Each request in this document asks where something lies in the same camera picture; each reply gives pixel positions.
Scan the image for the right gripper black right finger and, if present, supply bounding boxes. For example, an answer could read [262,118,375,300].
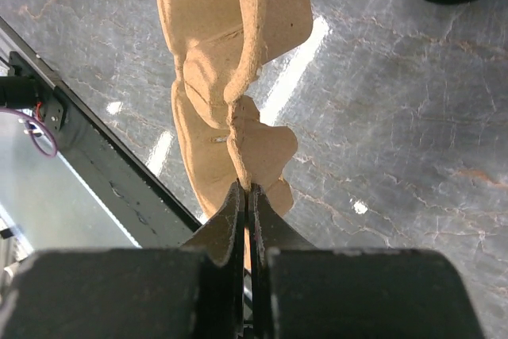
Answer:
[248,185,484,338]

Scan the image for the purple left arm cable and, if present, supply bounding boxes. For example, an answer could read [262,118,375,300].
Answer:
[0,106,60,159]

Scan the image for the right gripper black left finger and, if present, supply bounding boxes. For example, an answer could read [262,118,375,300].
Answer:
[1,183,245,338]

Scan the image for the pulp cardboard cup carrier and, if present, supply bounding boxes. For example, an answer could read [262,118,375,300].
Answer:
[157,0,313,217]

